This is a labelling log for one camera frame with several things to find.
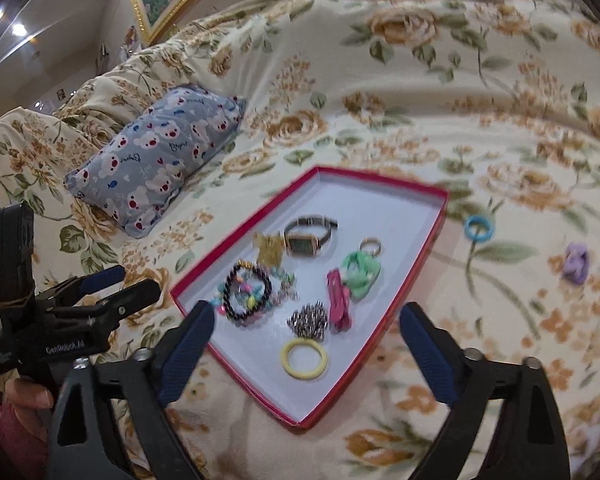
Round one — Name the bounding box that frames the green hair tie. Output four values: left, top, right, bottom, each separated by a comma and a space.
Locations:
341, 251, 382, 301

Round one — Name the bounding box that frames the grey bear print pillow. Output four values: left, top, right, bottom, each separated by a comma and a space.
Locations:
64, 84, 247, 239

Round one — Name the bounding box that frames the yellow hair tie ring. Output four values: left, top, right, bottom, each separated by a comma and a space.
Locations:
280, 337, 328, 380

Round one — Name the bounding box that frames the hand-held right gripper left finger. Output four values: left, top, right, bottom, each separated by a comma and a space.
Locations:
45, 300, 217, 480

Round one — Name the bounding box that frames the black beaded bracelet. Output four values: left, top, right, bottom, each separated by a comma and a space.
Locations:
223, 262, 273, 322

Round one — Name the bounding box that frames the silver wrist watch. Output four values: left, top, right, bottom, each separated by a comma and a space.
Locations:
284, 215, 339, 257

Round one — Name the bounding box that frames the yellow translucent hair claw clip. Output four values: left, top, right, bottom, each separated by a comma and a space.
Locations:
254, 232, 286, 270

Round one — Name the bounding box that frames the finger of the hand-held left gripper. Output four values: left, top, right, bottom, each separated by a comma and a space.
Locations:
80, 266, 127, 295
102, 279, 162, 322

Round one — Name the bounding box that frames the purple flower hair clip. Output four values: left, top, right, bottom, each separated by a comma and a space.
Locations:
562, 242, 591, 281

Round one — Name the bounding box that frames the blue hair tie ring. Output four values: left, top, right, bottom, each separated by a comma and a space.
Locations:
464, 216, 495, 242

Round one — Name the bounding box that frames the colourful beaded bracelet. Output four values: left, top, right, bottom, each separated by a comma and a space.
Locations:
210, 267, 301, 316

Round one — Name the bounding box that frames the person's left hand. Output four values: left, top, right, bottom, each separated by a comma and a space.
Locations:
2, 375, 56, 426

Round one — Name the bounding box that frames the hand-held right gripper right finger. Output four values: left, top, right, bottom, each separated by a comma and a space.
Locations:
399, 302, 574, 480

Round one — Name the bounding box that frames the red-rimmed white tray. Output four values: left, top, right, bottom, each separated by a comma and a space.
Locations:
170, 166, 450, 430

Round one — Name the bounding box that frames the floral blanket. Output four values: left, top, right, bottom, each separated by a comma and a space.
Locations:
0, 0, 600, 480

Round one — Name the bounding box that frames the silver studded hair clip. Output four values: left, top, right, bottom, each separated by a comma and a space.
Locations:
287, 302, 328, 343

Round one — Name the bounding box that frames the pink hair clip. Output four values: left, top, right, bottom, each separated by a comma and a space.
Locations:
326, 269, 353, 332

